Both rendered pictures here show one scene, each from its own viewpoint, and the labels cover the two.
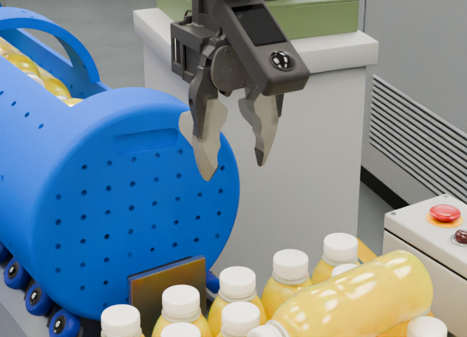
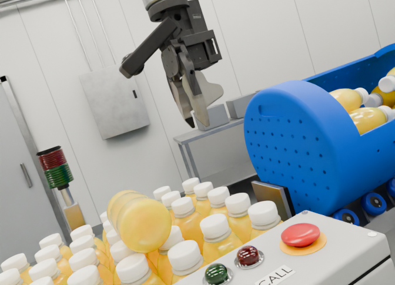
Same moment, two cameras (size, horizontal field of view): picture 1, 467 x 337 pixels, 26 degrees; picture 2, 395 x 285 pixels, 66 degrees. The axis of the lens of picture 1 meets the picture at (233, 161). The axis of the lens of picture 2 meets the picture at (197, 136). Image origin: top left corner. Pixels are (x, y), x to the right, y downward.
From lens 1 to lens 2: 1.24 m
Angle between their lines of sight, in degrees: 98
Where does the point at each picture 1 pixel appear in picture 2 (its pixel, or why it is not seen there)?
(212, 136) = (178, 102)
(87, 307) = not seen: hidden behind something
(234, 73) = (168, 67)
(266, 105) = (186, 86)
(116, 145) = (262, 110)
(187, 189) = (299, 147)
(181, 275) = (270, 193)
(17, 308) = not seen: hidden behind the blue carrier
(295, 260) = (232, 200)
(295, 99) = not seen: outside the picture
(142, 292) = (257, 191)
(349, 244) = (253, 211)
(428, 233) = (264, 237)
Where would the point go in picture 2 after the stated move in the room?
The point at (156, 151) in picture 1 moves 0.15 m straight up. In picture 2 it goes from (277, 117) to (254, 43)
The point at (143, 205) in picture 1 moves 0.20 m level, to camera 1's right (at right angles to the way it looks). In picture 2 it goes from (280, 148) to (295, 178)
